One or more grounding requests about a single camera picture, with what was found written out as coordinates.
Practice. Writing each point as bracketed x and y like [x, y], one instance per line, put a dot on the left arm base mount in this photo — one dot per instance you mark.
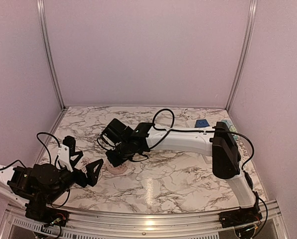
[48, 216]

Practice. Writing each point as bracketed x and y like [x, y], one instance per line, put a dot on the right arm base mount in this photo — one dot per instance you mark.
[239, 217]

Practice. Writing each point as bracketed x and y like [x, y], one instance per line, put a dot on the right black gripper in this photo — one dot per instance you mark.
[115, 161]

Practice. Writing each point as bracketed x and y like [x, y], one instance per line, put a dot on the white multicolour power strip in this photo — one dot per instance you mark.
[189, 119]

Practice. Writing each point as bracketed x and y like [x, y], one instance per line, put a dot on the left aluminium frame post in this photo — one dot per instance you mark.
[48, 52]

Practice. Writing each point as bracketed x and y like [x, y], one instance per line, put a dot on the front aluminium rail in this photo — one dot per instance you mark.
[82, 224]

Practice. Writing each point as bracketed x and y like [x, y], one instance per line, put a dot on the blue cube socket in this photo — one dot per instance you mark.
[201, 123]

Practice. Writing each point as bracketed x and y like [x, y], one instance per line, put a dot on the pink round socket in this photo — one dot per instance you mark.
[116, 170]

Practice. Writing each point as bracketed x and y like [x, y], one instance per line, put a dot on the aluminium frame post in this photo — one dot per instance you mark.
[244, 53]
[48, 52]

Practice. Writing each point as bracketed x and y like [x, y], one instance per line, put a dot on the teal power strip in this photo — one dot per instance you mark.
[231, 127]

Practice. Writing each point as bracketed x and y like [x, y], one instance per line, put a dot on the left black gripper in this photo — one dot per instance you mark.
[91, 179]

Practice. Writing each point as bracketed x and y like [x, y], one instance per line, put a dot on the right aluminium frame post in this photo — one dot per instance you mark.
[244, 53]

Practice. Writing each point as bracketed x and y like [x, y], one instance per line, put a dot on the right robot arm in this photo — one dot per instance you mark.
[217, 142]

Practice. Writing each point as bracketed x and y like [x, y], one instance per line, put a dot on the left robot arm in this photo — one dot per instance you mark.
[38, 187]

